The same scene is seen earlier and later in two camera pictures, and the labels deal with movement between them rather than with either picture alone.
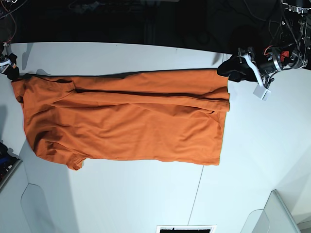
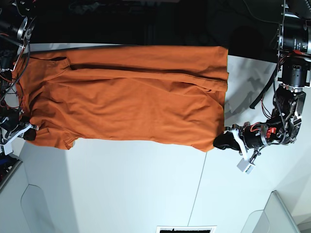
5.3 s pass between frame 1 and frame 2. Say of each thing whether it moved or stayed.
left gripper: moved
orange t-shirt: moved
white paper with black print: stayed
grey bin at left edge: stayed
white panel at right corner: stayed
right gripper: moved
